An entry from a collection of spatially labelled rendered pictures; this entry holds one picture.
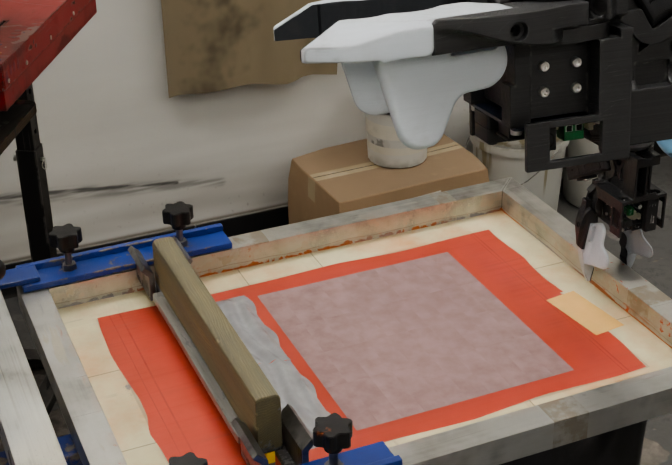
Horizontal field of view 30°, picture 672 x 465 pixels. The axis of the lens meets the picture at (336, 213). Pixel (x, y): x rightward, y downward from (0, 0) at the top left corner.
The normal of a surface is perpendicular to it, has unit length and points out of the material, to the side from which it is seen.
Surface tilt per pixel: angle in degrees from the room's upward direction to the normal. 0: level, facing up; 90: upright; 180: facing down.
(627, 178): 90
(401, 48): 83
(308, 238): 90
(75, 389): 0
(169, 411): 0
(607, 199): 90
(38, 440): 0
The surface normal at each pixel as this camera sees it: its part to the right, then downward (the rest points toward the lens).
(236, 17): 0.70, 0.30
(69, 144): 0.40, 0.41
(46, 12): -0.02, -0.89
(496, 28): 0.08, 0.33
